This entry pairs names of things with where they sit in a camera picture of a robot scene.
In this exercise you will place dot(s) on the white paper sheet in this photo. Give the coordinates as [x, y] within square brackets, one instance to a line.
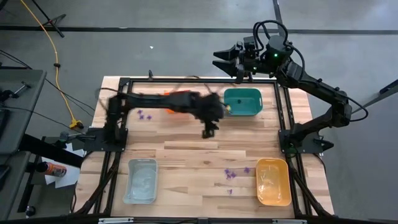
[70, 177]

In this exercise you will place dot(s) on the green plastic bin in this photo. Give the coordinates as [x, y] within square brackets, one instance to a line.
[248, 107]

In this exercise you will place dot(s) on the grey side table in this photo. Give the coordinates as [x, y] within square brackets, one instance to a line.
[18, 124]

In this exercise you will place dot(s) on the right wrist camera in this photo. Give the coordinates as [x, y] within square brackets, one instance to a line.
[249, 42]

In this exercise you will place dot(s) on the clear plastic bin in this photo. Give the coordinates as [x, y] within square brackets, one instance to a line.
[141, 182]

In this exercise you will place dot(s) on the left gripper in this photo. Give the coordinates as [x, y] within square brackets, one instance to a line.
[210, 109]

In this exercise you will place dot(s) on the black tripod stand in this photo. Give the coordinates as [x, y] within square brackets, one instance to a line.
[56, 28]

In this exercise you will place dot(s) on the black slanted bar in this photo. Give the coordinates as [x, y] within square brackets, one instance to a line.
[385, 91]

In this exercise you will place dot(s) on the red plastic mesh basket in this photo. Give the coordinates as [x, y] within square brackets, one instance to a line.
[170, 111]

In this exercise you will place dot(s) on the black diagonal beam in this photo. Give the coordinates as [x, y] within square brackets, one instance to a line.
[53, 152]

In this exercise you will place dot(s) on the black caster wheel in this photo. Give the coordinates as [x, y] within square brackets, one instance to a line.
[30, 211]

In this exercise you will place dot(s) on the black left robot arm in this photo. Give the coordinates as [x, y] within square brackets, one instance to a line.
[155, 101]

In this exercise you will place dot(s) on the silver metal bracket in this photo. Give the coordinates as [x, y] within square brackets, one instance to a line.
[115, 220]
[289, 221]

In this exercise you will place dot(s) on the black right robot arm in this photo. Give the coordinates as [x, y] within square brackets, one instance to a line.
[320, 90]

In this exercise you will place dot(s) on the black frame hook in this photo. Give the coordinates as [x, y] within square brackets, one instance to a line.
[249, 77]
[150, 74]

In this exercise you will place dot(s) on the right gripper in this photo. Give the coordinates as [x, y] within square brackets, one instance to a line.
[248, 60]

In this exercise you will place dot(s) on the orange spray can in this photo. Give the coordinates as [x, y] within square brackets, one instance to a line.
[56, 170]

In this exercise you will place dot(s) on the orange plastic bin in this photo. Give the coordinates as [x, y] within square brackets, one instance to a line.
[275, 193]

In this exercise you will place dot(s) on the grey round knob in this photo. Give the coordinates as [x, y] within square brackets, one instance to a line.
[63, 136]

